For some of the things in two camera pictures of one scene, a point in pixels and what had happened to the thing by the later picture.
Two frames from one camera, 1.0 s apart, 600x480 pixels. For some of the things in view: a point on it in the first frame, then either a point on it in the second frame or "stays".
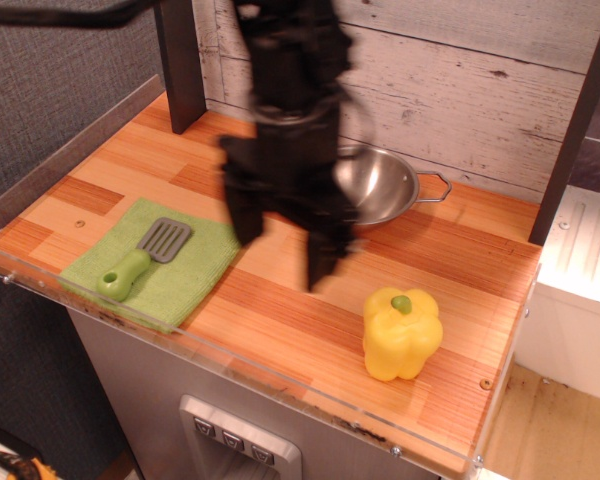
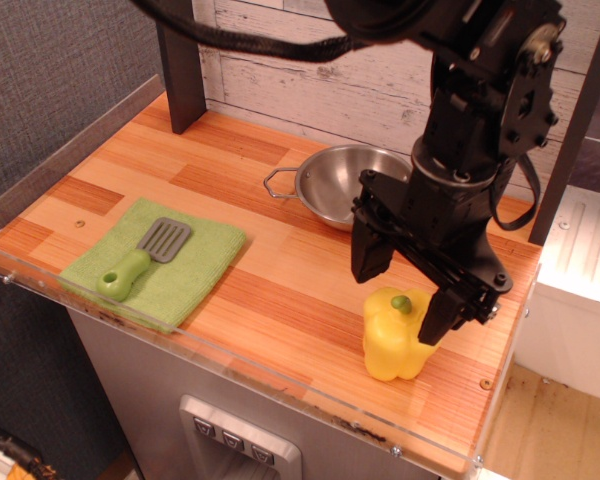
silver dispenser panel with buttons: (228, 446) stays
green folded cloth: (164, 294) stays
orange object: (45, 472) → (19, 473)
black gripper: (292, 165) → (438, 222)
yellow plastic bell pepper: (399, 328) stays
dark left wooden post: (181, 54) stays
